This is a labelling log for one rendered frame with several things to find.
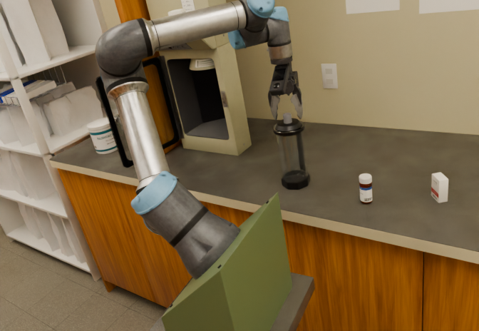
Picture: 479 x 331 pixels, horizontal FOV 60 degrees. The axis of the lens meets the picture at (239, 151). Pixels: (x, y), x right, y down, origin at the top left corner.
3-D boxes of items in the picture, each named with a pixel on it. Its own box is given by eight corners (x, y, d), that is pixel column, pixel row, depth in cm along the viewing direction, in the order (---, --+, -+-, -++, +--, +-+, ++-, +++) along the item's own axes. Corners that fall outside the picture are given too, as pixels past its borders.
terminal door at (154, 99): (180, 140, 193) (158, 55, 177) (125, 169, 175) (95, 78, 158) (179, 140, 194) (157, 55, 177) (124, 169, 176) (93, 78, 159)
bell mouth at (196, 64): (205, 58, 190) (203, 46, 188) (237, 58, 180) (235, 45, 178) (180, 70, 177) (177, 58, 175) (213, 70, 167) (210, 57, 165)
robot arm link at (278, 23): (256, 10, 129) (280, 4, 131) (261, 46, 134) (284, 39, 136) (266, 11, 122) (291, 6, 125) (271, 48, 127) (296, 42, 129)
